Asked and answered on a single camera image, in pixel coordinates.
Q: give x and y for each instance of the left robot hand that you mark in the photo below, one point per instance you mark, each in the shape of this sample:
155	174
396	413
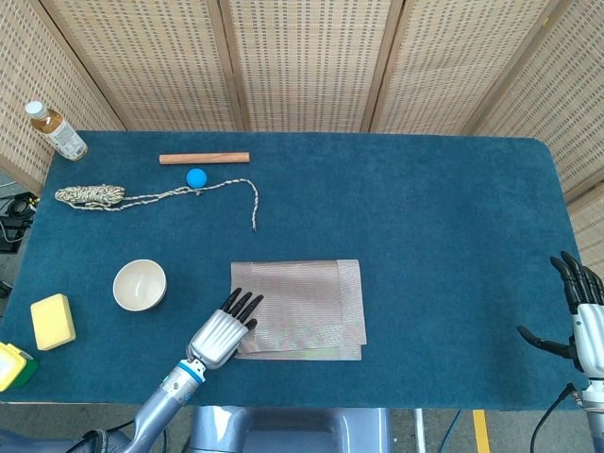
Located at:
217	337

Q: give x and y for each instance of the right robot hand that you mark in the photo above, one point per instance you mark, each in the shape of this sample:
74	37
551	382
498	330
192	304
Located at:
590	335

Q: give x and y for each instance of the white bowl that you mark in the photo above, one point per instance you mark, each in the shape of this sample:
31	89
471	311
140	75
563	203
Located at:
139	287

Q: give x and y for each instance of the brown woven placemat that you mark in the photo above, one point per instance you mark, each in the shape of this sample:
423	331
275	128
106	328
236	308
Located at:
307	307

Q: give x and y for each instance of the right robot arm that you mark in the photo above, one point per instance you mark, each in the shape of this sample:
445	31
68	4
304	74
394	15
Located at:
594	415

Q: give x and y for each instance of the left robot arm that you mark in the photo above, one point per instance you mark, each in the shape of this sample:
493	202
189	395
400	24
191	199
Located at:
165	401

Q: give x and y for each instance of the grey-blue robot torso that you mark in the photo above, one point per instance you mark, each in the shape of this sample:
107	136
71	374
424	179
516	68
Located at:
292	431

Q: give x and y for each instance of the blue ball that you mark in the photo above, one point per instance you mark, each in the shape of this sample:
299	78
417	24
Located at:
196	178

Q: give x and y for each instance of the yellow sponge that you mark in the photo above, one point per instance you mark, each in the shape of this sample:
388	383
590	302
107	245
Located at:
52	321

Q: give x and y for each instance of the wooden stick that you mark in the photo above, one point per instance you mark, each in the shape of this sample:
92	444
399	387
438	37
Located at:
203	158

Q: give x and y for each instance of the white table leg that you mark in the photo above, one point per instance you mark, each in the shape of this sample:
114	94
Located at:
420	431

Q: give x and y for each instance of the yellow and green container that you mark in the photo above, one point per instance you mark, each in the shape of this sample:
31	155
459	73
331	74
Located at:
11	365

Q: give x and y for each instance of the black floor equipment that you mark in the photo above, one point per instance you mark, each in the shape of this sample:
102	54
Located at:
16	210

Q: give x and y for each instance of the tea bottle with white cap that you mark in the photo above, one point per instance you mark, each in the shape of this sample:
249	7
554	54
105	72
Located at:
61	134

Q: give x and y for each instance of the bamboo folding screen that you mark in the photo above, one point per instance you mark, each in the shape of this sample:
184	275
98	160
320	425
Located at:
307	71

